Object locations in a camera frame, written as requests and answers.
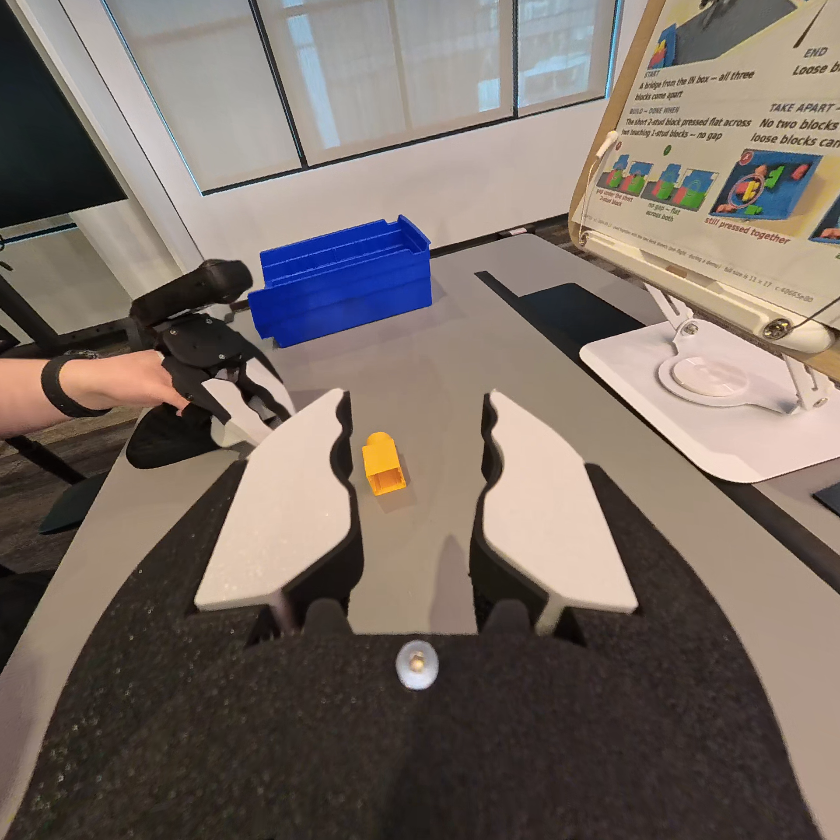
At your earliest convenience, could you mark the black mesh armrest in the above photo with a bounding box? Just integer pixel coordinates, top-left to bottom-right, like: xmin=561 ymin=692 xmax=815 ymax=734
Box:
xmin=126 ymin=402 xmax=252 ymax=470

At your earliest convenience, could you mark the yellow toy block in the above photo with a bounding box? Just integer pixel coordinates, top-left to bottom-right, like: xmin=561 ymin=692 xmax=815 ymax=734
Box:
xmin=362 ymin=432 xmax=408 ymax=496

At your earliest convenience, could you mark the white stand base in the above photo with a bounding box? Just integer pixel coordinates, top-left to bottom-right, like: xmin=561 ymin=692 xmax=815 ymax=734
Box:
xmin=579 ymin=282 xmax=840 ymax=484

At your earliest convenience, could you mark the black wristband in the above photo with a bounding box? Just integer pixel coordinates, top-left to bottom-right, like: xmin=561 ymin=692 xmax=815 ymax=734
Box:
xmin=41 ymin=353 xmax=114 ymax=419

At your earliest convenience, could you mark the frosted glass window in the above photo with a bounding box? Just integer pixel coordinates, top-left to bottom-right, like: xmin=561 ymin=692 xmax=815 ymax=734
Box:
xmin=101 ymin=0 xmax=624 ymax=196

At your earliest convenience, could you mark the large black screen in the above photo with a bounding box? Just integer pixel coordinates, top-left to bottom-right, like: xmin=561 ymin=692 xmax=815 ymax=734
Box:
xmin=0 ymin=0 xmax=129 ymax=231

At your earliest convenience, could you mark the person's left forearm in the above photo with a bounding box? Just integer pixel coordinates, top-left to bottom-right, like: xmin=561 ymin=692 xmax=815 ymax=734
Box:
xmin=0 ymin=357 xmax=61 ymax=438

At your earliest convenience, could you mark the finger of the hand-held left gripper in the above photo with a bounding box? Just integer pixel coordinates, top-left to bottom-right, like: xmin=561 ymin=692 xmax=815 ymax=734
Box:
xmin=241 ymin=356 xmax=295 ymax=426
xmin=200 ymin=375 xmax=275 ymax=449

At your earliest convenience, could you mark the grey desk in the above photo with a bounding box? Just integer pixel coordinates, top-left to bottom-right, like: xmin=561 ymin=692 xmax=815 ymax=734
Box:
xmin=0 ymin=234 xmax=840 ymax=821

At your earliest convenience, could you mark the dark chair part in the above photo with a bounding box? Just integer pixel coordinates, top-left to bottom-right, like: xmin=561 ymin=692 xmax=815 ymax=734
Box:
xmin=39 ymin=471 xmax=110 ymax=534

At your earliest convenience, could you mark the instruction poster on board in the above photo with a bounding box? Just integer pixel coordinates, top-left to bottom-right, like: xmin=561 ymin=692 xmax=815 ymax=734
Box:
xmin=567 ymin=0 xmax=840 ymax=383

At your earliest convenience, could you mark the blue plastic bin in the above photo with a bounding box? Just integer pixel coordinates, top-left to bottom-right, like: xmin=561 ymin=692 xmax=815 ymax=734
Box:
xmin=248 ymin=214 xmax=433 ymax=349

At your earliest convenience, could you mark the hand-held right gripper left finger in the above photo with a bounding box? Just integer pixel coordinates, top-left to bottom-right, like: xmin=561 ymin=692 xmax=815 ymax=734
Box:
xmin=194 ymin=387 xmax=364 ymax=636

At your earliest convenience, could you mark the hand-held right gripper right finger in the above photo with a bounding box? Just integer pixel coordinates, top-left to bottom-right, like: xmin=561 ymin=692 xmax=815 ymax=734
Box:
xmin=471 ymin=390 xmax=639 ymax=636

